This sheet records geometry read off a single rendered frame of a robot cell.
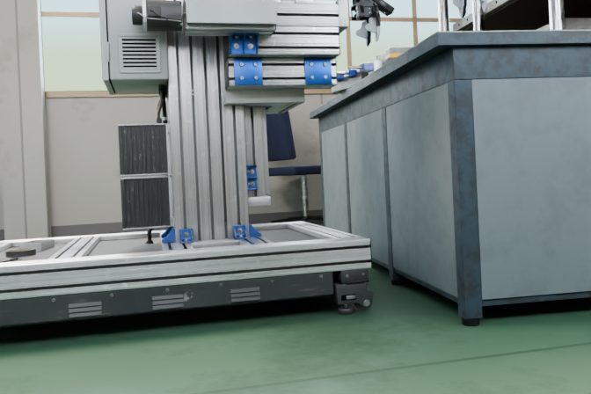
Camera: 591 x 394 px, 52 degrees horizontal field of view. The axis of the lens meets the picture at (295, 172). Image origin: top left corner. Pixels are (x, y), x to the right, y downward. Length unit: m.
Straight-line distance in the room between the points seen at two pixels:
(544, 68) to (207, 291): 1.14
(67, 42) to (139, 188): 3.19
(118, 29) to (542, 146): 1.33
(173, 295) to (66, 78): 3.55
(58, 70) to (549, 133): 4.05
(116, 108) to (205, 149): 3.08
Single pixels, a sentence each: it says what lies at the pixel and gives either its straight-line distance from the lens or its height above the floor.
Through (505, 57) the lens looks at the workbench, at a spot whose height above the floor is 0.73.
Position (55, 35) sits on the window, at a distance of 5.21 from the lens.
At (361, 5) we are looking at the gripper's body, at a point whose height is 1.05.
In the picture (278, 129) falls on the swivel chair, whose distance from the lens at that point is 4.81.
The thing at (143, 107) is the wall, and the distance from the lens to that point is 5.08.
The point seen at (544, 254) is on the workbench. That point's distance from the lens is 1.82.
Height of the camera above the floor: 0.44
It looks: level
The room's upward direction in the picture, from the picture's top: 3 degrees counter-clockwise
